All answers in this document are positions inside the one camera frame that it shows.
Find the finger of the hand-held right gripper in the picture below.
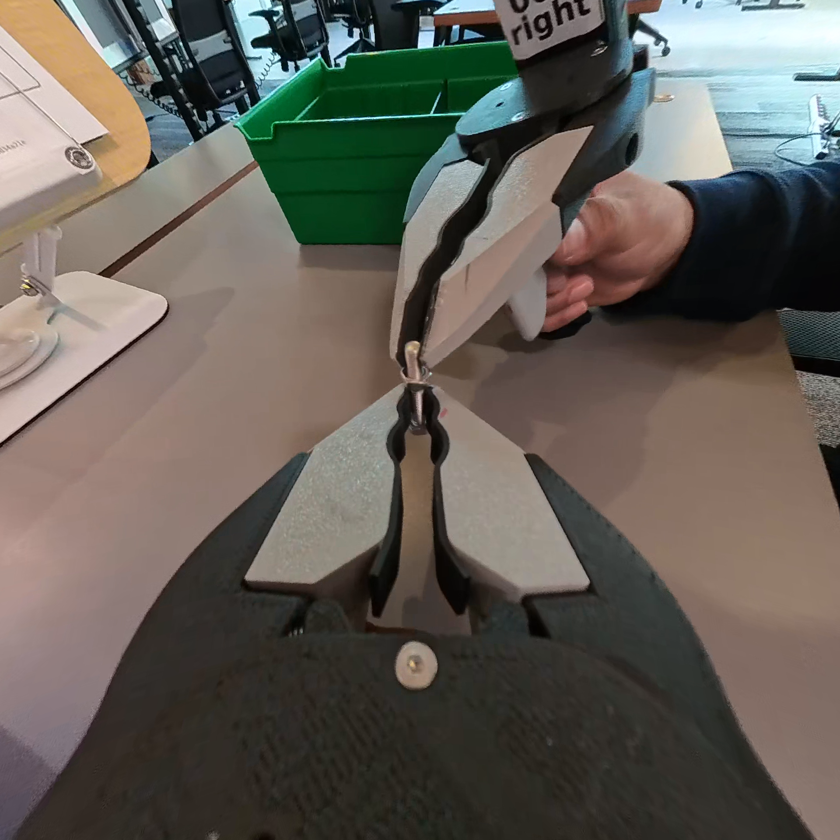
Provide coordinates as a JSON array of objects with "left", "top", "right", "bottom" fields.
[
  {"left": 390, "top": 134, "right": 490, "bottom": 367},
  {"left": 420, "top": 126, "right": 596, "bottom": 367}
]

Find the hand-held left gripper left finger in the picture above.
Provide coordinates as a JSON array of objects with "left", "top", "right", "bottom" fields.
[{"left": 245, "top": 386, "right": 408, "bottom": 616}]

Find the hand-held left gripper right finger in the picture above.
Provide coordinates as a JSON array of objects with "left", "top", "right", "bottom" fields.
[{"left": 425, "top": 386, "right": 592, "bottom": 616}]

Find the green plastic bin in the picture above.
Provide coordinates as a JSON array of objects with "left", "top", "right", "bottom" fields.
[{"left": 234, "top": 56, "right": 526, "bottom": 245}]

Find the silver hex bolt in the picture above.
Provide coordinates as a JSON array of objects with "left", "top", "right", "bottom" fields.
[{"left": 402, "top": 341, "right": 429, "bottom": 437}]

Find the person's right forearm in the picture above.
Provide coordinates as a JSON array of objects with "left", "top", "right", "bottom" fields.
[{"left": 600, "top": 161, "right": 840, "bottom": 322}]

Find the person's right hand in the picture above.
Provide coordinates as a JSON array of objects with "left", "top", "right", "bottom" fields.
[{"left": 541, "top": 180, "right": 695, "bottom": 332}]

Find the wood-edged white desk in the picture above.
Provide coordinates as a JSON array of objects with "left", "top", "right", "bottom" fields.
[{"left": 433, "top": 0, "right": 660, "bottom": 28}]

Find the white metal stand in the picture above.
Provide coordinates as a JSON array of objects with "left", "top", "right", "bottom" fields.
[{"left": 0, "top": 226, "right": 170, "bottom": 444}]

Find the black mesh office chair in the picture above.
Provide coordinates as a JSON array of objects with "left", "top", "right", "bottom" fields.
[{"left": 781, "top": 308, "right": 840, "bottom": 376}]

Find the white backing panel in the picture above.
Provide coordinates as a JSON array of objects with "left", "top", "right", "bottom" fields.
[{"left": 0, "top": 125, "right": 105, "bottom": 231}]

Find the paper instruction sheet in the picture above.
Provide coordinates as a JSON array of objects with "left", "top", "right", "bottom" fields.
[{"left": 0, "top": 26, "right": 111, "bottom": 155}]

